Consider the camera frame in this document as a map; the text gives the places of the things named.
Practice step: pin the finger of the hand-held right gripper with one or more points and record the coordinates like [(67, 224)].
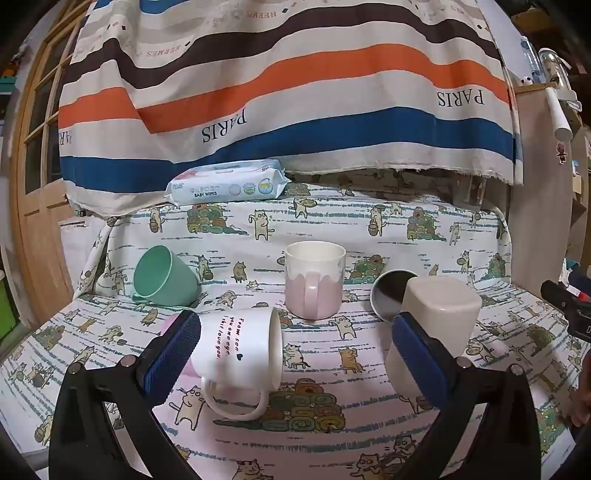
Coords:
[(561, 295)]

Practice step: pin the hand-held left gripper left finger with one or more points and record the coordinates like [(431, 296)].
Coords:
[(174, 351)]

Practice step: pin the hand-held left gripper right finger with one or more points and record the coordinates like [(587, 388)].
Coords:
[(421, 365)]

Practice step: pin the white mug with text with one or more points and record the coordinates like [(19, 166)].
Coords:
[(240, 350)]

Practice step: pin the beige square cup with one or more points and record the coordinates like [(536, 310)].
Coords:
[(443, 304)]

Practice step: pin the green plastic cup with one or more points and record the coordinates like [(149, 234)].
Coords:
[(167, 276)]

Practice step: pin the white cup with dark inside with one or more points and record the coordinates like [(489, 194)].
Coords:
[(387, 295)]

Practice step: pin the person's right hand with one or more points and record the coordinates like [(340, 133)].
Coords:
[(581, 401)]

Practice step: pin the pink and white mug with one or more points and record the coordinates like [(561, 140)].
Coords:
[(314, 286)]

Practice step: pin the cat printed tablecloth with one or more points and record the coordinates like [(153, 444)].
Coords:
[(323, 230)]

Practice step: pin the baby wipes pack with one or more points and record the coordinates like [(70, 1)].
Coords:
[(231, 182)]

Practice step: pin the white cylinder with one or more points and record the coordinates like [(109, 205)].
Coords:
[(559, 115)]

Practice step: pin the wooden door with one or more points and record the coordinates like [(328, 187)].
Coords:
[(41, 194)]

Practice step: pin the clear water bottle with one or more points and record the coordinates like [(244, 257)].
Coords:
[(554, 67)]

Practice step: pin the striped cloth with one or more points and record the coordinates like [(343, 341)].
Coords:
[(286, 78)]

